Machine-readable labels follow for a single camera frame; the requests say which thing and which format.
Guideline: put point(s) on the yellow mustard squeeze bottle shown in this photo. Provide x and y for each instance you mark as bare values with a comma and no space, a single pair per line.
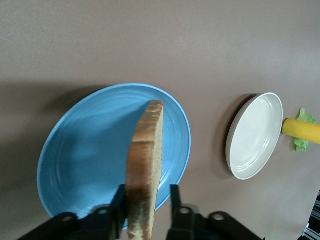
300,130

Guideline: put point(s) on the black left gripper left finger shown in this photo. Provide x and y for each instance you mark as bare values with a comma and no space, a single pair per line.
95,225

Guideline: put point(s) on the brown bread slice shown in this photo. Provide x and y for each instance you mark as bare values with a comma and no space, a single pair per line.
142,162

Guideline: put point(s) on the blue plate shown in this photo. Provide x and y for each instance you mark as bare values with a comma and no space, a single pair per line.
87,150

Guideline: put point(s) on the off-white plate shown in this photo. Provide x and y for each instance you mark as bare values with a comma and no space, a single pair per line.
255,140

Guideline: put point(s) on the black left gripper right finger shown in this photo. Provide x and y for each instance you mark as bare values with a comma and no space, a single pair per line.
190,225

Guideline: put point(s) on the green lettuce leaf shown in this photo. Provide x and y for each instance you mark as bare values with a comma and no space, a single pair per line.
306,117

